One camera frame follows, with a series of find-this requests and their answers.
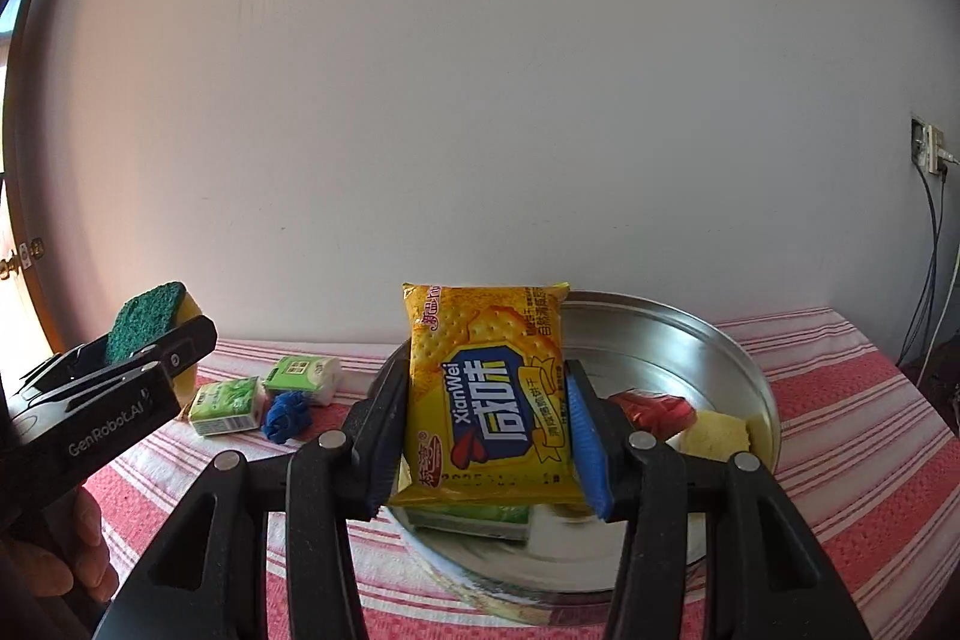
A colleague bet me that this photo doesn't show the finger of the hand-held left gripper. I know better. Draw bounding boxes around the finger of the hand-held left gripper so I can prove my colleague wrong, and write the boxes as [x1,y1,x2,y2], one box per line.
[15,340,110,399]
[112,314,220,381]

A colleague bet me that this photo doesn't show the wall socket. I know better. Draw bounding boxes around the wall socket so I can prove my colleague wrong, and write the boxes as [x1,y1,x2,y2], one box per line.
[910,116,952,177]

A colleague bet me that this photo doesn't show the red striped tablecloth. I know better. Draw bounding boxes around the red striped tablecloth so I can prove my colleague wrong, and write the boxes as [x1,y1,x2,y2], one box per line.
[81,306,959,640]

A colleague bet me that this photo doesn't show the leafy green tissue pack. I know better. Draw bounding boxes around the leafy green tissue pack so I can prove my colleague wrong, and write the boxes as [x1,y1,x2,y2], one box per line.
[187,377,269,439]

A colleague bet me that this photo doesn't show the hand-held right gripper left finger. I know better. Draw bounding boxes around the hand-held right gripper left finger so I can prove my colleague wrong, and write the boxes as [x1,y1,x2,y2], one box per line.
[97,359,411,640]

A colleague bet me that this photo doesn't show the person's left hand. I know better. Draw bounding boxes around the person's left hand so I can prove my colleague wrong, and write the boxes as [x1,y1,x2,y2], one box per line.
[0,482,121,611]

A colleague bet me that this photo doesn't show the red wrapper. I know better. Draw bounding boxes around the red wrapper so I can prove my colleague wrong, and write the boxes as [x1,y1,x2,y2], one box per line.
[606,388,697,440]

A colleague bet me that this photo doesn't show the round metal cookie tin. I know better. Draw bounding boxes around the round metal cookie tin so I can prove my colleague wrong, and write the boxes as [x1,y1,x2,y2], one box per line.
[367,289,782,626]

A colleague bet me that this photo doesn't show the blue crumpled wrapper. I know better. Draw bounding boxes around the blue crumpled wrapper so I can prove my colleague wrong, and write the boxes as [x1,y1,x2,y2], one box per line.
[262,389,314,444]

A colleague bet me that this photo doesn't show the yellow cracker packet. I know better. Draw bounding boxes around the yellow cracker packet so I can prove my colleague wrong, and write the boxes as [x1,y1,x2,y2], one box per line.
[387,280,587,510]

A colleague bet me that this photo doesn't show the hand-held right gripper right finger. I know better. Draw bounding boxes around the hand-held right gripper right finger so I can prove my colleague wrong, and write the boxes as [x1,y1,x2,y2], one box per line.
[566,359,852,640]

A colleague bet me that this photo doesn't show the brass door handle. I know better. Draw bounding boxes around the brass door handle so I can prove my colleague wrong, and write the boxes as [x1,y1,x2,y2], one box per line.
[0,240,44,283]

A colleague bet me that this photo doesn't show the wooden door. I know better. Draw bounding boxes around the wooden door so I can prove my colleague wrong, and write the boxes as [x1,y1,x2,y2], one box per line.
[0,0,65,357]

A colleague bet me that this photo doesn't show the green white tissue pack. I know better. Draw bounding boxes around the green white tissue pack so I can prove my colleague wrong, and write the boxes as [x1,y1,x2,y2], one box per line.
[262,354,343,409]

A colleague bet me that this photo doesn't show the green yellow sponge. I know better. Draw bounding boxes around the green yellow sponge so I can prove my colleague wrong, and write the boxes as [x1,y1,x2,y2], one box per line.
[103,281,205,402]

